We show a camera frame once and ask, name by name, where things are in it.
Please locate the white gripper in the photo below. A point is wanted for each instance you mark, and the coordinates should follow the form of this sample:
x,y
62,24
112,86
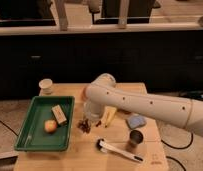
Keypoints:
x,y
93,111

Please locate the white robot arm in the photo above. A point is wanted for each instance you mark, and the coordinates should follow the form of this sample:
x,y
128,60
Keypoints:
x,y
184,113

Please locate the yellow banana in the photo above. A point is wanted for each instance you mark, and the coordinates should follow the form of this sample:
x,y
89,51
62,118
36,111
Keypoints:
x,y
109,113

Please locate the beige sponge block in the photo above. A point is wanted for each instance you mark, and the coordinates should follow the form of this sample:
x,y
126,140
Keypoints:
x,y
59,115

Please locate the white black dish brush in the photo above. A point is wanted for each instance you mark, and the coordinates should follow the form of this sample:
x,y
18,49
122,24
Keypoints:
x,y
105,147

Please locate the yellow apple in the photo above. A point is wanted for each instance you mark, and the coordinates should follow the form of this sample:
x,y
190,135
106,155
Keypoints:
x,y
50,126

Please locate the blue sponge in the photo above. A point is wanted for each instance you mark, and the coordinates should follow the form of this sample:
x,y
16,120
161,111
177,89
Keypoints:
x,y
135,121

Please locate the white paper cup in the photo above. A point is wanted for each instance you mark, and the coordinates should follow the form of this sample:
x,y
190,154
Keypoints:
x,y
46,86

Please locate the metal cup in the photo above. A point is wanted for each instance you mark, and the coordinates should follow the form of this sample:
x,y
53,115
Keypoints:
x,y
135,138

